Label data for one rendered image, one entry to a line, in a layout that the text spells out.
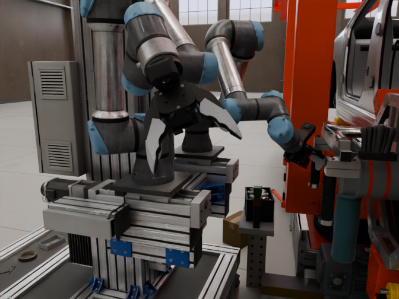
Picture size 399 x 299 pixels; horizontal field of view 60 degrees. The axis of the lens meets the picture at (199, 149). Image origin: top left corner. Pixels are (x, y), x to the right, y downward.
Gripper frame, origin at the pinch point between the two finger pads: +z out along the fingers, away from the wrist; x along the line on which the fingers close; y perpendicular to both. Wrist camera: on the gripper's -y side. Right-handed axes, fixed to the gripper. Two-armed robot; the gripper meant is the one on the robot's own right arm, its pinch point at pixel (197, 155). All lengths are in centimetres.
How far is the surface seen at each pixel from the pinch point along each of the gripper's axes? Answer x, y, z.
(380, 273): -43, 79, 29
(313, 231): -48, 163, 0
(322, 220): -28, 56, 9
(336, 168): -36, 46, -1
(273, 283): -13, 144, 18
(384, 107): -67, 62, -19
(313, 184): -38, 83, -8
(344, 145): -40, 43, -6
